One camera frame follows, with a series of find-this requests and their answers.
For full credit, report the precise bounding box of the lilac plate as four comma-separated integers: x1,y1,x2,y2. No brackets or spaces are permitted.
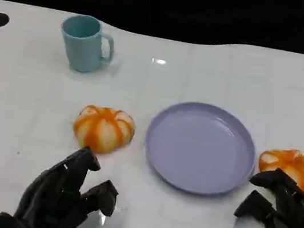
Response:
138,94,265,203

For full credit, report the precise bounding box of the orange and white bread roll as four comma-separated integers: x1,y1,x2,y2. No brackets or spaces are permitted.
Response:
254,143,304,195
70,102,138,159

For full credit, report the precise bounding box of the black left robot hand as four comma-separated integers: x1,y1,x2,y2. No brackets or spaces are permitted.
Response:
0,132,126,228

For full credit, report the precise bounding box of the pale green mug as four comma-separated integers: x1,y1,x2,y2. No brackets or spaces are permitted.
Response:
54,11,119,77

